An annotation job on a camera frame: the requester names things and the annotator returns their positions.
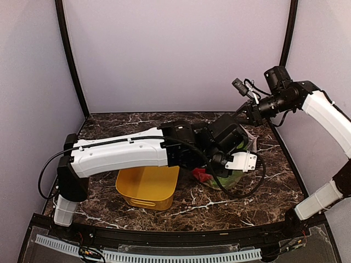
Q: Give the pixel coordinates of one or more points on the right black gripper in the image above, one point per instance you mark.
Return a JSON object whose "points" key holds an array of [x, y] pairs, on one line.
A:
{"points": [[256, 119]]}

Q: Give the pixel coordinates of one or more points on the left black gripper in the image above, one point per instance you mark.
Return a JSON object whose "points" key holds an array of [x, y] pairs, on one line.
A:
{"points": [[225, 175]]}

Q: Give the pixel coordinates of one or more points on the orange toy carrot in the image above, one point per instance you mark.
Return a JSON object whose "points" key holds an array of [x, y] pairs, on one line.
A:
{"points": [[201, 175]]}

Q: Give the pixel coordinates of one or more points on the clear zip top bag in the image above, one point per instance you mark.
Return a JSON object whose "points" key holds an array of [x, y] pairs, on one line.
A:
{"points": [[242, 163]]}

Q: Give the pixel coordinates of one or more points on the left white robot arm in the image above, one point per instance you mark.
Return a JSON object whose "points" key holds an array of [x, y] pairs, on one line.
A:
{"points": [[172, 144]]}

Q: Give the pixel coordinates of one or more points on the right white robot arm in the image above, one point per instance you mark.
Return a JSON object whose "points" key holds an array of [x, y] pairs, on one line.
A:
{"points": [[319, 138]]}

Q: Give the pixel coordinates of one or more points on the yellow plastic basket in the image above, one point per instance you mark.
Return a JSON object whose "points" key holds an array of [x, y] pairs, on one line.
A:
{"points": [[148, 187]]}

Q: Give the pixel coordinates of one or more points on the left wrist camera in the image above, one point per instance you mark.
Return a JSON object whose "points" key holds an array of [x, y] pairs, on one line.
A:
{"points": [[226, 135]]}

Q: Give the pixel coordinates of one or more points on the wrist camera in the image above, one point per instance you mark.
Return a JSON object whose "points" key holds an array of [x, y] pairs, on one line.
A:
{"points": [[226, 135], [277, 77]]}

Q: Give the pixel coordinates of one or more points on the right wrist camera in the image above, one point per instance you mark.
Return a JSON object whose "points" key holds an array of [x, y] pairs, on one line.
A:
{"points": [[277, 77]]}

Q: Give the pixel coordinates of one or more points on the white slotted cable duct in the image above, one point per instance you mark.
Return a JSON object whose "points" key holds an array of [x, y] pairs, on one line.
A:
{"points": [[133, 253]]}

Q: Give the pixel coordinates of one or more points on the black front rail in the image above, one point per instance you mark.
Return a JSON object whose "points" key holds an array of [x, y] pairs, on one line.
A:
{"points": [[261, 236]]}

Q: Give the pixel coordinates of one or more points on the right black frame post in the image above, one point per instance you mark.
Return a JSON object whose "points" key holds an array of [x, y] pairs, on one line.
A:
{"points": [[289, 32]]}

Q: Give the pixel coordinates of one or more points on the black frame post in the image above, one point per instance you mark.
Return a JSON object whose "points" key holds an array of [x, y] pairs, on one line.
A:
{"points": [[289, 32], [60, 13]]}

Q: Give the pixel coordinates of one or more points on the left black frame post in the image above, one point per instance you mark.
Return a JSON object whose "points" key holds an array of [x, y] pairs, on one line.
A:
{"points": [[60, 13]]}

